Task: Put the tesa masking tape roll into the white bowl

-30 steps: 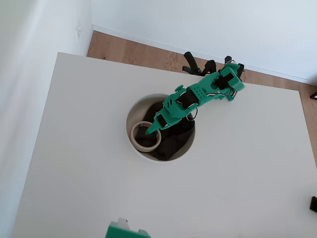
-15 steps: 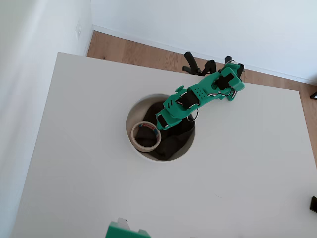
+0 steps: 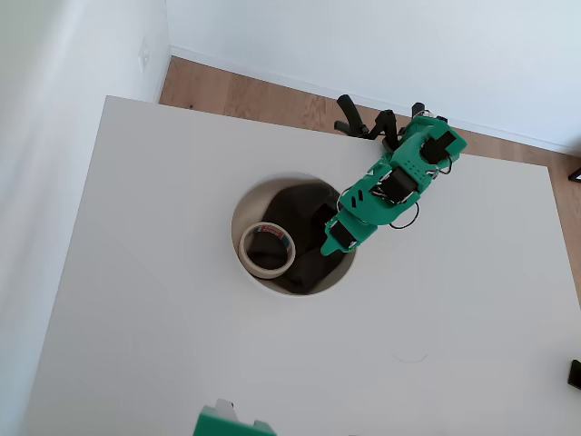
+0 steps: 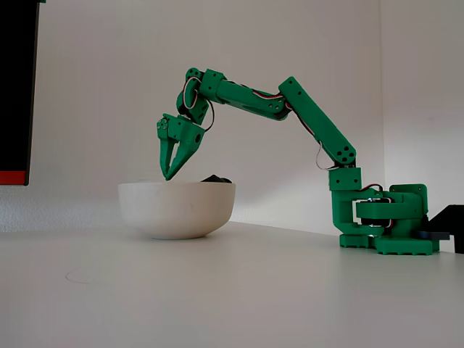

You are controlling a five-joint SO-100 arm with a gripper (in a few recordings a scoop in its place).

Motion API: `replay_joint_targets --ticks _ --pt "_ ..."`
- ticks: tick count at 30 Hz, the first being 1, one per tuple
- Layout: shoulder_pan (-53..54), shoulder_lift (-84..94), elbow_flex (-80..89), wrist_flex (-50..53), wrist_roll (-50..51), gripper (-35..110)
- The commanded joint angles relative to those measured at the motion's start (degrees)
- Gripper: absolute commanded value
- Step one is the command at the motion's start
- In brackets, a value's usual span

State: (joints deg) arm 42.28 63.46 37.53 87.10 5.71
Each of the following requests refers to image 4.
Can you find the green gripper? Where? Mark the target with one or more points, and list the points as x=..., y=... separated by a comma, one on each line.
x=185, y=135

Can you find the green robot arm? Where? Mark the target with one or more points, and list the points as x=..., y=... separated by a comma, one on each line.
x=319, y=116

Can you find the black object in bowl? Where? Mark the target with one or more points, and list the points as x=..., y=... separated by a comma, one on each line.
x=215, y=179

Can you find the white bowl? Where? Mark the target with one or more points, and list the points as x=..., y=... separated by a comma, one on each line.
x=177, y=210

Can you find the black monitor with red stripe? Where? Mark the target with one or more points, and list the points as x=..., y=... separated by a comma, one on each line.
x=14, y=90

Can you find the black table clamp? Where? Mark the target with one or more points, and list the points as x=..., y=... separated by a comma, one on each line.
x=453, y=217

